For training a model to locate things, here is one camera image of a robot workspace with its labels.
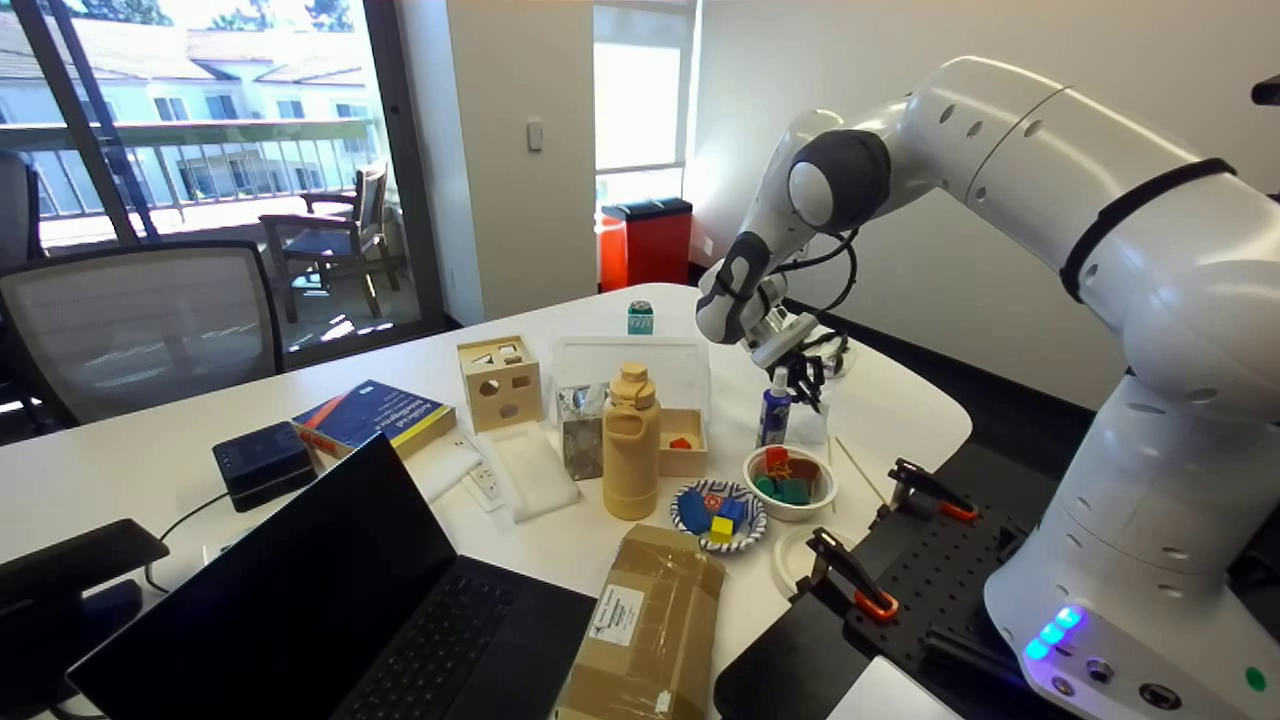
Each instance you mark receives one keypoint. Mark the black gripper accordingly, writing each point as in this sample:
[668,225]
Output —
[810,362]

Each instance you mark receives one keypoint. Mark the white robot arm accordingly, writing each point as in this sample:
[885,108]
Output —
[1146,506]

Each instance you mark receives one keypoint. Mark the blue sanitizer bottle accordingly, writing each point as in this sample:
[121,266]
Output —
[772,416]

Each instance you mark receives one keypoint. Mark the red toy block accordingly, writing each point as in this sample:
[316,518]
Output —
[772,460]

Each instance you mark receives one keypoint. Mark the wooden chopstick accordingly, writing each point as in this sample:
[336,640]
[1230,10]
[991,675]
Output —
[861,471]

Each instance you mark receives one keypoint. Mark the green toy block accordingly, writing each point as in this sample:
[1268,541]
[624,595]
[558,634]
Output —
[790,490]

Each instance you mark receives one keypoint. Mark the white bowl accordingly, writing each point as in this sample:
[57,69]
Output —
[790,506]

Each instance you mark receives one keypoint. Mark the black orange clamp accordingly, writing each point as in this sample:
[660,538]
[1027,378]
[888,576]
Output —
[927,480]
[845,574]

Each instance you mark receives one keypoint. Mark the colourful bowl of items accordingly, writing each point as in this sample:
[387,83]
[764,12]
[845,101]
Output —
[755,527]

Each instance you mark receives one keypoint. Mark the small open wooden box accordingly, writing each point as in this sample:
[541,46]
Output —
[682,460]

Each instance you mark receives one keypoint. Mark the yellow toy block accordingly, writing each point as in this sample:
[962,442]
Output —
[721,531]

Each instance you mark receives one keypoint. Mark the blue toy block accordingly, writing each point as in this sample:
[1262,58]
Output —
[693,509]

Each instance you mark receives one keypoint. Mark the small teal jar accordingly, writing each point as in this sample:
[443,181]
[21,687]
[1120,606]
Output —
[641,319]

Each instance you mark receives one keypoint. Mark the red bin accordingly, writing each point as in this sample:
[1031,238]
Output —
[660,246]

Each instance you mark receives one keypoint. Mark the black mounting board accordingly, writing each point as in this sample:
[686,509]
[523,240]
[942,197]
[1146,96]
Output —
[933,567]

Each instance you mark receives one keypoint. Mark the clear glass jar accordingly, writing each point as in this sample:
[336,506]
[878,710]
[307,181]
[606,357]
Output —
[583,446]

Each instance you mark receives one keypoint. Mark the orange bin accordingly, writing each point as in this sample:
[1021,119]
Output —
[614,255]

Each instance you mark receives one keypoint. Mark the brown cardboard box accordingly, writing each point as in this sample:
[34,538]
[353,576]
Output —
[655,624]

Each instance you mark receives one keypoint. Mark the white plastic packet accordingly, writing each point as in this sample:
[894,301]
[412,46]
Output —
[528,473]

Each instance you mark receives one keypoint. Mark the wooden shape sorter box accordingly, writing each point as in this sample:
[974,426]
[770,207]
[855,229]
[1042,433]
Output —
[505,391]

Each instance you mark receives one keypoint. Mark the white card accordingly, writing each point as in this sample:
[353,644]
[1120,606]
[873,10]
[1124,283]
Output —
[888,693]

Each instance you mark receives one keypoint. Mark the narrow window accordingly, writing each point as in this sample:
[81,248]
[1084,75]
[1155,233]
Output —
[641,95]

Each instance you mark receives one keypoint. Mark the white paper sheet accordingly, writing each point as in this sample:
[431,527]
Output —
[447,471]

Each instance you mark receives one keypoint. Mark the blue book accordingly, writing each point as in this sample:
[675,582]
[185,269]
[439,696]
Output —
[375,411]

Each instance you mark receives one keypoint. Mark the dark patio chair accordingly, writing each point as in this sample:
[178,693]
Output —
[363,213]

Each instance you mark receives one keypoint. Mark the black knob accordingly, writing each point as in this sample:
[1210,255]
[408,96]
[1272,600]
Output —
[1268,91]

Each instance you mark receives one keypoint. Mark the black square box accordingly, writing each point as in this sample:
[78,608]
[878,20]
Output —
[262,460]

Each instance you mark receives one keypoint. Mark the black laptop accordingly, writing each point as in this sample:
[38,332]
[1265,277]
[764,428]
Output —
[293,600]

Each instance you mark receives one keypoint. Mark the glass patio door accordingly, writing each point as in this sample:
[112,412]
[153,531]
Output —
[225,134]

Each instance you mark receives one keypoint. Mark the grey mesh office chair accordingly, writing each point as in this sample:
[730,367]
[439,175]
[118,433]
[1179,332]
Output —
[133,326]

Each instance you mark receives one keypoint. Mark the black phone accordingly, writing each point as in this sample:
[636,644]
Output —
[81,549]

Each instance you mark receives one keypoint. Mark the black stand base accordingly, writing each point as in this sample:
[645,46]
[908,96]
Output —
[54,644]

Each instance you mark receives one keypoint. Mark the dark office chair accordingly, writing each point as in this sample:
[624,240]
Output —
[16,207]

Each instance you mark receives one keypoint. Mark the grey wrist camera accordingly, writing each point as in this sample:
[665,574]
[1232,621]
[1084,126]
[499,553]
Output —
[781,343]

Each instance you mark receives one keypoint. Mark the white light switch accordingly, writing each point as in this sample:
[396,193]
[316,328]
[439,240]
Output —
[535,134]

